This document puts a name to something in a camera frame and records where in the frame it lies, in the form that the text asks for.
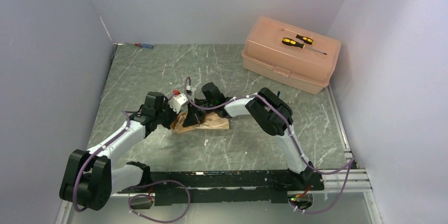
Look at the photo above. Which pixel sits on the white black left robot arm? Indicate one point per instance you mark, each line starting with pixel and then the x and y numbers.
pixel 90 179

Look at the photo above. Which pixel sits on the red blue screwdriver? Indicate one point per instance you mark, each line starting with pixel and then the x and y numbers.
pixel 141 45

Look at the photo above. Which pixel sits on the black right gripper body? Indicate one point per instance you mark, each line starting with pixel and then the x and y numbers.
pixel 199 114

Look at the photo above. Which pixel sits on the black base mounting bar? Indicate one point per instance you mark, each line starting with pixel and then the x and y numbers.
pixel 228 186

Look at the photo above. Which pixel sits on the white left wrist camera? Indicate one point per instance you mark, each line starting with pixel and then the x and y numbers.
pixel 177 101

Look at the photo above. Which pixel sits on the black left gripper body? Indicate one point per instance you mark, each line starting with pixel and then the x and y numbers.
pixel 165 115

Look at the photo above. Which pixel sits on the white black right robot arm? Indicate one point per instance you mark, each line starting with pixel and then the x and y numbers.
pixel 272 115

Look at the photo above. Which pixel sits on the large yellow black screwdriver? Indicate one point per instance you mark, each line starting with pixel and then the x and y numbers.
pixel 293 43

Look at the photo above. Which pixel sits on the small yellow black screwdriver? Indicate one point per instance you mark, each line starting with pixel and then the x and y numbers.
pixel 305 39

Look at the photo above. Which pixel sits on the peach satin napkin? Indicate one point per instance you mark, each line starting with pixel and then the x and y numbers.
pixel 212 121

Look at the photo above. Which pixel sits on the aluminium frame rail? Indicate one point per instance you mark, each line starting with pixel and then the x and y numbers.
pixel 357 182

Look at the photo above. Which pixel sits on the peach plastic toolbox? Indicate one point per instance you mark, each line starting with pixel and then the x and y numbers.
pixel 303 69

